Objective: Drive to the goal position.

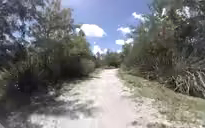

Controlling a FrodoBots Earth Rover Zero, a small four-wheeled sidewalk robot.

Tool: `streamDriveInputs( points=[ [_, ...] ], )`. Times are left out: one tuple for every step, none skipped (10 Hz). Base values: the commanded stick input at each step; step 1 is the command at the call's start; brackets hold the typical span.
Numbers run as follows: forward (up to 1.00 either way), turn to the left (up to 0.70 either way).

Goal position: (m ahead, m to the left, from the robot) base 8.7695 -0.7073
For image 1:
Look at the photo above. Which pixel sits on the distant green trees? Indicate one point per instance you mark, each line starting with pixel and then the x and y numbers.
pixel 112 60

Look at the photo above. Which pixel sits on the pale sandy path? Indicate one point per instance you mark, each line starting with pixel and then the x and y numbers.
pixel 106 98

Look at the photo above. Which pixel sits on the thicket of trees and bushes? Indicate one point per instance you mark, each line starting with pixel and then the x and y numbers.
pixel 40 56

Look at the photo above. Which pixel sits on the thicket with dry fronds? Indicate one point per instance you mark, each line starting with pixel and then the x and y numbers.
pixel 170 50

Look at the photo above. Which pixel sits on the dry grass verge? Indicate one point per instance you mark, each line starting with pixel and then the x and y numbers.
pixel 166 101

